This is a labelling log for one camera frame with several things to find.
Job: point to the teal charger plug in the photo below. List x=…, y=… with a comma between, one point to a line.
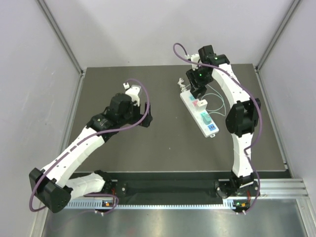
x=206, y=119

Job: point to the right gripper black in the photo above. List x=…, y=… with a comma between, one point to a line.
x=191, y=75

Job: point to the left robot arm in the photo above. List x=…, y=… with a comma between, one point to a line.
x=53, y=186

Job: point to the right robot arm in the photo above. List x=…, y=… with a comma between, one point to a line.
x=242, y=118

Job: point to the slotted cable duct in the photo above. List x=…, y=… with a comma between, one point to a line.
x=107, y=204

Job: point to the black cube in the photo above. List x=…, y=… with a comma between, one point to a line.
x=198, y=92

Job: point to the aluminium front rail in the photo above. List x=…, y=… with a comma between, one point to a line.
x=283, y=189

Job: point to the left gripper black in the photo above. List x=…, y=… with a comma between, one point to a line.
x=147, y=118

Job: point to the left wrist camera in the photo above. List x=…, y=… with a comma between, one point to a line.
x=134, y=92

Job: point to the aluminium frame post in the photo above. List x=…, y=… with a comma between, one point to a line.
x=60, y=36
x=294, y=5

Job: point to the left aluminium frame post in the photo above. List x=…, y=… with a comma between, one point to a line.
x=60, y=36

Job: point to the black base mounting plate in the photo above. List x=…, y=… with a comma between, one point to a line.
x=178, y=187

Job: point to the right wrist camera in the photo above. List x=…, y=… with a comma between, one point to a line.
x=193, y=58

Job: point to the right aluminium frame post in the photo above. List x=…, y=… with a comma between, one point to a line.
x=294, y=5

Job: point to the white power strip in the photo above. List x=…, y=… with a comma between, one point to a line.
x=190, y=102

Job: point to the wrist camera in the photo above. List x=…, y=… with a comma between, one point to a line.
x=193, y=58
x=134, y=92

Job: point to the white charger adapter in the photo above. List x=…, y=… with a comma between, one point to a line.
x=201, y=105

